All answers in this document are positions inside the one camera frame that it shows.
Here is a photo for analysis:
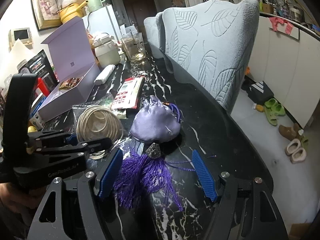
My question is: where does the purple satin pouch with tassel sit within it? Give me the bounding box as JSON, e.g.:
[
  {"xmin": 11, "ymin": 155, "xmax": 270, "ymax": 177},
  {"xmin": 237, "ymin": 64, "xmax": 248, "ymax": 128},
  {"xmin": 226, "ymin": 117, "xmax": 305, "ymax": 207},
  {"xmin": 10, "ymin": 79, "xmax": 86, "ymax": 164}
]
[{"xmin": 114, "ymin": 95, "xmax": 185, "ymax": 211}]

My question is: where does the white cable bag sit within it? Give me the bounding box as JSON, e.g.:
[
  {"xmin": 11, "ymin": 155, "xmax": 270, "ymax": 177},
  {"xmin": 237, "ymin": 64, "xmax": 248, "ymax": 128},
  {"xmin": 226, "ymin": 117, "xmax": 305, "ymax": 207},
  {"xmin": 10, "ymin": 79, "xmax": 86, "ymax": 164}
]
[{"xmin": 72, "ymin": 104, "xmax": 125, "ymax": 149}]

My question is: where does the yellow lemon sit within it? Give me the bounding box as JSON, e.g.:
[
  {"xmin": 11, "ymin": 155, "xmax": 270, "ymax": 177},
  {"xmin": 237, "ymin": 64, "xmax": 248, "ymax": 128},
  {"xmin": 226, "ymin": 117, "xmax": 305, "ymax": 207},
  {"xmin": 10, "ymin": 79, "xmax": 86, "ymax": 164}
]
[{"xmin": 28, "ymin": 126, "xmax": 37, "ymax": 133}]

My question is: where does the red plastic container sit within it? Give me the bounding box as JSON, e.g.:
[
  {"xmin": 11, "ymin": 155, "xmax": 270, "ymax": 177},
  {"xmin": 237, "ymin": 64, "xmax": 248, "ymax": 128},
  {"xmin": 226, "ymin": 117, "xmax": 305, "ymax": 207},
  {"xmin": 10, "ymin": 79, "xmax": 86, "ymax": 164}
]
[{"xmin": 37, "ymin": 77, "xmax": 50, "ymax": 97}]

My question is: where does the red white paper card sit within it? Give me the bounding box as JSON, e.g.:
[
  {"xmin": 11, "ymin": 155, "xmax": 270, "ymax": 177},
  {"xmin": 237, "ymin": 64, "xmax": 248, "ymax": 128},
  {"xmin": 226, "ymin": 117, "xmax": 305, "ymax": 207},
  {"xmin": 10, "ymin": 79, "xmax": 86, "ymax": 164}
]
[{"xmin": 111, "ymin": 76, "xmax": 144, "ymax": 110}]

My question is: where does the white fuzzy slipper pair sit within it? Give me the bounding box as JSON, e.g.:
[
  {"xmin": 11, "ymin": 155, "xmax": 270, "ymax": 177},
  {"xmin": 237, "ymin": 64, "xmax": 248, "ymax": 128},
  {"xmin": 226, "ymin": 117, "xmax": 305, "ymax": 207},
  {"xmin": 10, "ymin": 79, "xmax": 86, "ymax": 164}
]
[{"xmin": 285, "ymin": 139, "xmax": 307, "ymax": 164}]

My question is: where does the black snack package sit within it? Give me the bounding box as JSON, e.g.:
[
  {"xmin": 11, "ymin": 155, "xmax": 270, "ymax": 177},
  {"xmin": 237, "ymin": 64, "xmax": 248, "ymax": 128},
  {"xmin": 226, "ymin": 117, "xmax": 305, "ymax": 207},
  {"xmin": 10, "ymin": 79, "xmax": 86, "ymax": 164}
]
[{"xmin": 27, "ymin": 50, "xmax": 58, "ymax": 92}]

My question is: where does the lilac gift box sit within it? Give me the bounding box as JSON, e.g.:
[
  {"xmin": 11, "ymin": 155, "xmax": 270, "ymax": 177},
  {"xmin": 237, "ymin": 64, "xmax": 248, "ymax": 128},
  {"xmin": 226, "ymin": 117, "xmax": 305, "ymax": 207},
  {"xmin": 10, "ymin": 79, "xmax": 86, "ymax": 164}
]
[{"xmin": 39, "ymin": 16, "xmax": 100, "ymax": 122}]

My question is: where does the green slipper pair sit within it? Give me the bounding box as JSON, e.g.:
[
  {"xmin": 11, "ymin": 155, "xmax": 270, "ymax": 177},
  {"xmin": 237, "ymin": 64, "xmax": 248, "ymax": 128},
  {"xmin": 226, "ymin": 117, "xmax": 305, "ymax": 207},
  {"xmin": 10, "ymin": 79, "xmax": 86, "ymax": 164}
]
[{"xmin": 264, "ymin": 98, "xmax": 286, "ymax": 126}]

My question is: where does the brown slipper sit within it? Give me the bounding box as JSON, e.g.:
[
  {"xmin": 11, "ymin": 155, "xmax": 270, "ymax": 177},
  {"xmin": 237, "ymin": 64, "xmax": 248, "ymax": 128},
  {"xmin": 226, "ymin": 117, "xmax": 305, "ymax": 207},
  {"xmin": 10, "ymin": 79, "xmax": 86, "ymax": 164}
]
[{"xmin": 278, "ymin": 123, "xmax": 304, "ymax": 141}]

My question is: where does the white folded towel roll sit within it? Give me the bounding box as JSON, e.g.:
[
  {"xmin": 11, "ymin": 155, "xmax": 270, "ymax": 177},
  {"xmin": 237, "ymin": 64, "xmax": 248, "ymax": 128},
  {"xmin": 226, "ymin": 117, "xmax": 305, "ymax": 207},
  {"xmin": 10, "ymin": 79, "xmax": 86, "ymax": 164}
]
[{"xmin": 94, "ymin": 64, "xmax": 116, "ymax": 86}]

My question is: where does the black shoe box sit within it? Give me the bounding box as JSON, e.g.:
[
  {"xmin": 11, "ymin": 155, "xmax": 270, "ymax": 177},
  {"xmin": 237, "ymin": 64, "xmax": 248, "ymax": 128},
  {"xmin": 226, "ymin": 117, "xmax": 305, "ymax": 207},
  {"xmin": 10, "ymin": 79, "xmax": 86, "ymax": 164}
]
[{"xmin": 247, "ymin": 81, "xmax": 274, "ymax": 105}]

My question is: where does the white foam board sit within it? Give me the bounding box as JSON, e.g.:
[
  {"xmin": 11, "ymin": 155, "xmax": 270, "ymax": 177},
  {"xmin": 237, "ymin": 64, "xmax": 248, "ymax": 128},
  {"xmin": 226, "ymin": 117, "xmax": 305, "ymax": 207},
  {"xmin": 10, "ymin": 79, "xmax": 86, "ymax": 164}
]
[{"xmin": 1, "ymin": 40, "xmax": 34, "ymax": 88}]

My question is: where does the glass pitcher with tea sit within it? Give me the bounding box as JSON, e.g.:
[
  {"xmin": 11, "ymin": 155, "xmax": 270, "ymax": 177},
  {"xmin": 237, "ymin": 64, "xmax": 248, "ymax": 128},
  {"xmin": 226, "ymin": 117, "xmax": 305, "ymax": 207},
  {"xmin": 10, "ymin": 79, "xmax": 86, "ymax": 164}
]
[{"xmin": 121, "ymin": 33, "xmax": 146, "ymax": 62}]

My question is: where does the near light blue chair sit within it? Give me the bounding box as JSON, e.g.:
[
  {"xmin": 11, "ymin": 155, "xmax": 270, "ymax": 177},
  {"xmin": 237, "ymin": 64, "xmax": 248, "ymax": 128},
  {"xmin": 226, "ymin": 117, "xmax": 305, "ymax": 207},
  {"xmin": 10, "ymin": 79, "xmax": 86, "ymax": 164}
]
[{"xmin": 162, "ymin": 0, "xmax": 260, "ymax": 114}]

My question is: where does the light blue chair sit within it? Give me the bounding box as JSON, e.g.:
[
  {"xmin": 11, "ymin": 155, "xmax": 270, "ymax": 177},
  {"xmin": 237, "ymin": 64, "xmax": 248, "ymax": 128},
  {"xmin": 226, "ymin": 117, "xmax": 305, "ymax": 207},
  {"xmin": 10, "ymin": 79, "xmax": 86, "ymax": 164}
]
[
  {"xmin": 162, "ymin": 0, "xmax": 260, "ymax": 114},
  {"xmin": 144, "ymin": 12, "xmax": 165, "ymax": 59}
]

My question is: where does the white cabinet counter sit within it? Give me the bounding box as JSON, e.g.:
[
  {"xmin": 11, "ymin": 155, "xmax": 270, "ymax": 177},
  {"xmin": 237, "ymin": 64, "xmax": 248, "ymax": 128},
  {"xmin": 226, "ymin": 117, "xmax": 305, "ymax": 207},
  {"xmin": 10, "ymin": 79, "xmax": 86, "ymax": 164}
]
[{"xmin": 248, "ymin": 14, "xmax": 319, "ymax": 127}]

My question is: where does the framed flower picture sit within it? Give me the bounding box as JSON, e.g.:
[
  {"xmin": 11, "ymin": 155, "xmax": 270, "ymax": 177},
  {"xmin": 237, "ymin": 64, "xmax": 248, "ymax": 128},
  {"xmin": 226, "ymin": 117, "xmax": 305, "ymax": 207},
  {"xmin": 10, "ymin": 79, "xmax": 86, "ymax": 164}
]
[{"xmin": 31, "ymin": 0, "xmax": 62, "ymax": 31}]

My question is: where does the yellow pot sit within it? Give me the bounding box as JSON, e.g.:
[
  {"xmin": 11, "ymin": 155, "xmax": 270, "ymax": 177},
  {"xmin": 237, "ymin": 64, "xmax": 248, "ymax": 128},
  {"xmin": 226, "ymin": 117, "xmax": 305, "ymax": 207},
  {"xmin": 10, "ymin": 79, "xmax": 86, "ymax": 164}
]
[{"xmin": 58, "ymin": 0, "xmax": 88, "ymax": 24}]

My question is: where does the white mini fridge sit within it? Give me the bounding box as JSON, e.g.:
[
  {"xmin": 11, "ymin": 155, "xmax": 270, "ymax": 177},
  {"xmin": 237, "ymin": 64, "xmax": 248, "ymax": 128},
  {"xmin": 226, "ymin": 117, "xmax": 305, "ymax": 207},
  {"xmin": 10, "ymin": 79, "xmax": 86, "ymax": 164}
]
[{"xmin": 82, "ymin": 4, "xmax": 122, "ymax": 42}]

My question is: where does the far light blue chair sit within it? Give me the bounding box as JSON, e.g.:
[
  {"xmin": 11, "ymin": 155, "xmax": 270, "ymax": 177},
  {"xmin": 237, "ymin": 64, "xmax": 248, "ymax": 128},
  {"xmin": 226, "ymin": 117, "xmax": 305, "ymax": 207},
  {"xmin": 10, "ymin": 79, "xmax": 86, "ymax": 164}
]
[{"xmin": 144, "ymin": 12, "xmax": 165, "ymax": 59}]

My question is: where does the pink cloth on counter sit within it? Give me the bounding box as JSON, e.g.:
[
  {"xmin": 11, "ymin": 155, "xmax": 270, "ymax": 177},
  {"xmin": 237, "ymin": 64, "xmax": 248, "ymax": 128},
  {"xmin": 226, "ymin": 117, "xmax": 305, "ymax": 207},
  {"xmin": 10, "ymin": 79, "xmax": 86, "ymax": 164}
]
[{"xmin": 269, "ymin": 17, "xmax": 293, "ymax": 35}]

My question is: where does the beige wall intercom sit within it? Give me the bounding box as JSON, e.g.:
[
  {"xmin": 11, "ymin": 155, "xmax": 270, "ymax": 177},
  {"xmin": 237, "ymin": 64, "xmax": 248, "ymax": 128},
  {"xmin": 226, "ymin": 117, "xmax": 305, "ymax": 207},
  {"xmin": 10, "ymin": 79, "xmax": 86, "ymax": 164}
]
[{"xmin": 8, "ymin": 28, "xmax": 33, "ymax": 49}]

